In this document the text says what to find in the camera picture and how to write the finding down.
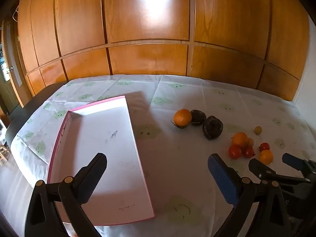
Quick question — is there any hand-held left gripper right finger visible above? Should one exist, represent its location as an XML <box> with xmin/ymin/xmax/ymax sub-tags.
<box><xmin>208</xmin><ymin>153</ymin><xmax>290</xmax><ymax>237</ymax></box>

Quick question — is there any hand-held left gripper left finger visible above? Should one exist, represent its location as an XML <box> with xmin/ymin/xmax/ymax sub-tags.
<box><xmin>25</xmin><ymin>152</ymin><xmax>108</xmax><ymax>237</ymax></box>

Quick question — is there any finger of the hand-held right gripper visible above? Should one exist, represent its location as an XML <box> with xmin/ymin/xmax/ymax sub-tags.
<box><xmin>248</xmin><ymin>158</ymin><xmax>310</xmax><ymax>184</ymax></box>
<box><xmin>282</xmin><ymin>152</ymin><xmax>316</xmax><ymax>176</ymax></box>

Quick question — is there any pink-rimmed white box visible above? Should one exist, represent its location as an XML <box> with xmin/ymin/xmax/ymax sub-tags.
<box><xmin>47</xmin><ymin>95</ymin><xmax>155</xmax><ymax>227</ymax></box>

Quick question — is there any dark purple mangosteen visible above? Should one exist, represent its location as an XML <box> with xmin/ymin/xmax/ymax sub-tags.
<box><xmin>190</xmin><ymin>109</ymin><xmax>207</xmax><ymax>126</ymax></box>
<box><xmin>202</xmin><ymin>115</ymin><xmax>224</xmax><ymax>140</ymax></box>

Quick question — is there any orange with green leaf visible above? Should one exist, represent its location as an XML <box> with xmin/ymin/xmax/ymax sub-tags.
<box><xmin>173</xmin><ymin>109</ymin><xmax>192</xmax><ymax>129</ymax></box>

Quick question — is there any white cloud-print tablecloth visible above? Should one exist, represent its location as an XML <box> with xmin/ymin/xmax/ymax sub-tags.
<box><xmin>0</xmin><ymin>74</ymin><xmax>316</xmax><ymax>237</ymax></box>

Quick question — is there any wooden stool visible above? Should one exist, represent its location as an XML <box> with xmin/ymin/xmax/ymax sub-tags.
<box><xmin>0</xmin><ymin>143</ymin><xmax>10</xmax><ymax>166</ymax></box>

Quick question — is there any wooden door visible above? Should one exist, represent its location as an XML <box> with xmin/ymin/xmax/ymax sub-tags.
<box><xmin>0</xmin><ymin>17</ymin><xmax>25</xmax><ymax>114</ymax></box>

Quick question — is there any wooden wardrobe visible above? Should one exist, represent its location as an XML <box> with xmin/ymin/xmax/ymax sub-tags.
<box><xmin>16</xmin><ymin>0</ymin><xmax>310</xmax><ymax>102</ymax></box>

